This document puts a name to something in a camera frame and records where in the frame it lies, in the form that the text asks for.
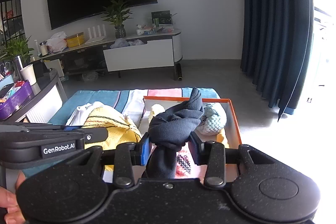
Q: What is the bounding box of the person's left hand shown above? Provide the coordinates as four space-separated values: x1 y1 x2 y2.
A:
1 186 26 224

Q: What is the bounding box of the potted plant on console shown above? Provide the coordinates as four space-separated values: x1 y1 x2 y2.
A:
102 0 133 39

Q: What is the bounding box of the white paper cup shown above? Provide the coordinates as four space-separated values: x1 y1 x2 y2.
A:
20 64 37 85

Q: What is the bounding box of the white plastic bag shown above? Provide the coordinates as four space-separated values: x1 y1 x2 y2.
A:
47 31 67 53

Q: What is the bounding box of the striped blue table cloth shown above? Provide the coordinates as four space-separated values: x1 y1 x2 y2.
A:
23 88 219 178

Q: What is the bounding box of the white face mask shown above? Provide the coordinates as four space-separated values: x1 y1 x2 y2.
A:
66 101 104 126

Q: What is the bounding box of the white tv console cabinet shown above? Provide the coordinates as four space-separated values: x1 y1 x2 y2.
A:
33 29 183 80

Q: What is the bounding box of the potted plant on side table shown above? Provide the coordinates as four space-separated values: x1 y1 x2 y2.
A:
1 36 34 80

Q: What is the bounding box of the yellow striped knit cloth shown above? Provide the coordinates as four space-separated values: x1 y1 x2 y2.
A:
83 105 142 172

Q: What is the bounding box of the orange yellow cloth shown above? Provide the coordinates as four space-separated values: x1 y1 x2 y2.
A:
216 128 230 148

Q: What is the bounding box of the curved black side table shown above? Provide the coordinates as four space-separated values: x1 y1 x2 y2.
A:
1 69 68 123

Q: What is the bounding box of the dark blue knotted cloth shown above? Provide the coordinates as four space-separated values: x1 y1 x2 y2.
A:
142 88 204 180

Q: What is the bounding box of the pink fluffy scrunchie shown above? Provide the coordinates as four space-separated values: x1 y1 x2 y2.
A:
175 151 191 178

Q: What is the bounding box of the white wifi router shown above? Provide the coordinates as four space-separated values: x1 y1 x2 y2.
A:
85 24 106 44

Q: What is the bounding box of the purple storage tray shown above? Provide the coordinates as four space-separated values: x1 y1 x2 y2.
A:
1 81 33 121

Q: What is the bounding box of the yellow box on console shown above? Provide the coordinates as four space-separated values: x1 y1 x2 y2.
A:
66 32 85 48

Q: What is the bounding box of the black framed picture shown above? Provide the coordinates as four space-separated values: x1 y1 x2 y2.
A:
151 10 173 27

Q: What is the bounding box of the blue crochet scrunchie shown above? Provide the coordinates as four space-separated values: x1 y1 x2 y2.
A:
195 102 227 136

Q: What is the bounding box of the dark blue curtain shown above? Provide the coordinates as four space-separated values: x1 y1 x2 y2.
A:
240 0 314 117

